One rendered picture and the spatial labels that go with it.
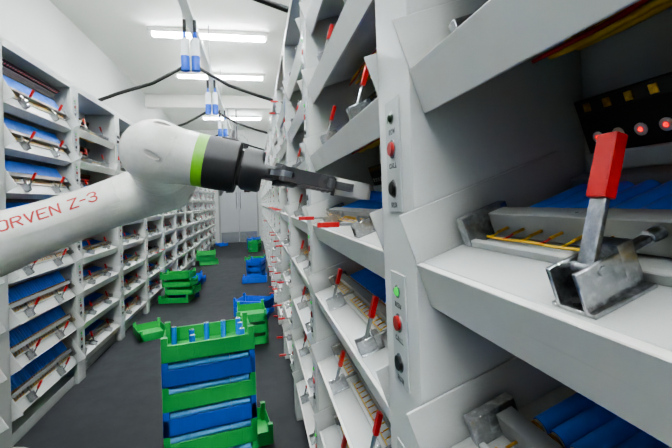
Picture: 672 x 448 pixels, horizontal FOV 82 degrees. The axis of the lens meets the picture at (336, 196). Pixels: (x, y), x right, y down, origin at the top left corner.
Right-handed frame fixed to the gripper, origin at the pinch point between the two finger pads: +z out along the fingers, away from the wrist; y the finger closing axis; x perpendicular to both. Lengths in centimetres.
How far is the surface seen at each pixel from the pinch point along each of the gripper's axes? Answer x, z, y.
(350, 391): 43.3, 11.2, 14.4
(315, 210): 4.8, -0.7, 35.0
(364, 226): 6.3, 0.9, -10.3
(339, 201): 1.1, 5.5, 35.1
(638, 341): 9, 0, -56
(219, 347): 56, -20, 67
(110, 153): -12, -130, 244
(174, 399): 73, -31, 65
